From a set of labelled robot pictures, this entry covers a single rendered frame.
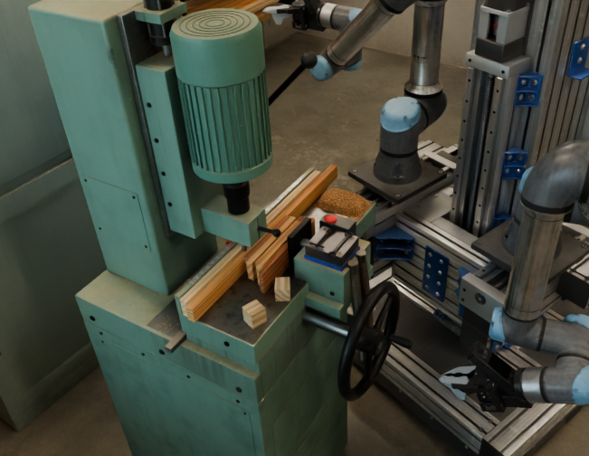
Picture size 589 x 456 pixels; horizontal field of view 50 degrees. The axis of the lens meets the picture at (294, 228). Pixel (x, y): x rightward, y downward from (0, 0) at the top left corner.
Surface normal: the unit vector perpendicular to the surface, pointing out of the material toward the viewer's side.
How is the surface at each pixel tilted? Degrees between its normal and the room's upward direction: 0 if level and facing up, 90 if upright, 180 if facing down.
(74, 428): 0
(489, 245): 0
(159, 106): 90
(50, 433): 0
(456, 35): 90
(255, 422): 90
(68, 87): 90
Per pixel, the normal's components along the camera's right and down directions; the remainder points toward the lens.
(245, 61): 0.64, 0.44
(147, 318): -0.05, -0.79
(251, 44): 0.81, 0.32
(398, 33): -0.59, 0.52
